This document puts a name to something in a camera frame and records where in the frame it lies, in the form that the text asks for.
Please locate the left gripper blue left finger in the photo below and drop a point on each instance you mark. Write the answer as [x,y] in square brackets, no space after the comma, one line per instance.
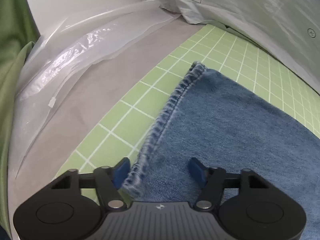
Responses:
[120,172]

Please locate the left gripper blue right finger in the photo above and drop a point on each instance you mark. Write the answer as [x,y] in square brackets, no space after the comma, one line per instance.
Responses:
[198,172]

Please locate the blue denim jeans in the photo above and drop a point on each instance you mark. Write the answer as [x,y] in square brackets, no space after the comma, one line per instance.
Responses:
[214,119]

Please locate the clear plastic bag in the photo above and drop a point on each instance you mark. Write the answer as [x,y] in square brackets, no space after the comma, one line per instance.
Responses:
[60,58]

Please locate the green fabric curtain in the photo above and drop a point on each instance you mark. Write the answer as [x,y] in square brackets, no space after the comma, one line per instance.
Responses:
[18,36]

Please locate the grey carrot print storage bag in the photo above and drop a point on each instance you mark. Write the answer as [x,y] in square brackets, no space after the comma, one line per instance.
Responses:
[287,29]

